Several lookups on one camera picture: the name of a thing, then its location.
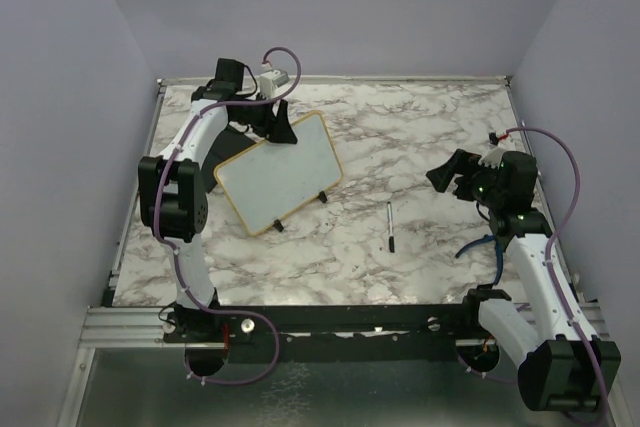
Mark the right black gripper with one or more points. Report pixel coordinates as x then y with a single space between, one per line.
462 162

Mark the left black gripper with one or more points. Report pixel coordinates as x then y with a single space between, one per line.
277 128

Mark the yellow framed whiteboard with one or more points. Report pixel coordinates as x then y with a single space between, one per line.
268 182

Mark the black marker pen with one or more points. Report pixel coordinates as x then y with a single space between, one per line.
390 224

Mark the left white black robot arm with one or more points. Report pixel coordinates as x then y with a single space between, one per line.
173 191

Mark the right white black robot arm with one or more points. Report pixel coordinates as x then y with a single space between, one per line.
562 363

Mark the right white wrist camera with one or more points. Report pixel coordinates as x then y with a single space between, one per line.
493 158

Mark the black mounting rail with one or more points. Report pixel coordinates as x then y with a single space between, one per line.
333 333

